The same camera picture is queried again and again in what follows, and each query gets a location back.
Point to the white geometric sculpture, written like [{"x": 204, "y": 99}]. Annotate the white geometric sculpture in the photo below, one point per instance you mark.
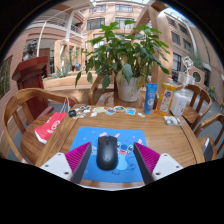
[{"x": 188, "y": 63}]

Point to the wooden armchair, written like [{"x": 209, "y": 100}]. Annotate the wooden armchair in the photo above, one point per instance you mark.
[
  {"x": 32, "y": 151},
  {"x": 210, "y": 134},
  {"x": 199, "y": 105}
]

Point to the blue tube bottle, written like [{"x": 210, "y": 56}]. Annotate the blue tube bottle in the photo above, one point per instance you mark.
[{"x": 150, "y": 97}]

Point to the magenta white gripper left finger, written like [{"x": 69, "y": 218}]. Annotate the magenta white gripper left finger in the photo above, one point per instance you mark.
[{"x": 70, "y": 166}]

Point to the orange liquid bottle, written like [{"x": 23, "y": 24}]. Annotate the orange liquid bottle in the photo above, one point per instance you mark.
[{"x": 166, "y": 96}]

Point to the blue cartoon mouse pad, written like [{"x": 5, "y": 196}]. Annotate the blue cartoon mouse pad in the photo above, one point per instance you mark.
[{"x": 127, "y": 169}]

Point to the right far wooden armchair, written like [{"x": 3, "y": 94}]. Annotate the right far wooden armchair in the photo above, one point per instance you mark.
[{"x": 199, "y": 105}]

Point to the dark bust statue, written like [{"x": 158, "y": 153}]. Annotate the dark bust statue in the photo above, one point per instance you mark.
[{"x": 30, "y": 53}]

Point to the red paper bag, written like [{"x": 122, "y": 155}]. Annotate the red paper bag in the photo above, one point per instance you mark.
[{"x": 44, "y": 132}]

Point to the right near wooden armchair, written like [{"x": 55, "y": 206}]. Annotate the right near wooden armchair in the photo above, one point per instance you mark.
[{"x": 210, "y": 134}]

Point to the dark red wooden pedestal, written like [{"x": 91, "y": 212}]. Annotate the dark red wooden pedestal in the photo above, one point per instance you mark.
[{"x": 28, "y": 74}]

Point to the left wooden armchair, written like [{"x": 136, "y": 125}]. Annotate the left wooden armchair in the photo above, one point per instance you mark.
[{"x": 32, "y": 151}]

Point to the small white wrapped packet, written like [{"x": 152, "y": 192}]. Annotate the small white wrapped packet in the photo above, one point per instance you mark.
[{"x": 171, "y": 120}]

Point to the white pump bottle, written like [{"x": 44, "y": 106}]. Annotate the white pump bottle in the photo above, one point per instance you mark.
[{"x": 179, "y": 102}]

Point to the green potted plant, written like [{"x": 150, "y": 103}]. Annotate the green potted plant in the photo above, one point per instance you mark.
[{"x": 129, "y": 58}]

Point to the wooden table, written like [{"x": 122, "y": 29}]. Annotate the wooden table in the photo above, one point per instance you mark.
[{"x": 178, "y": 141}]

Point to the black computer mouse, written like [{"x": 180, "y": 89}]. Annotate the black computer mouse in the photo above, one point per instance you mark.
[{"x": 107, "y": 155}]

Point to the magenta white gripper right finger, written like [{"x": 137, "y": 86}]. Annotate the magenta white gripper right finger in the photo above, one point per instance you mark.
[{"x": 154, "y": 166}]

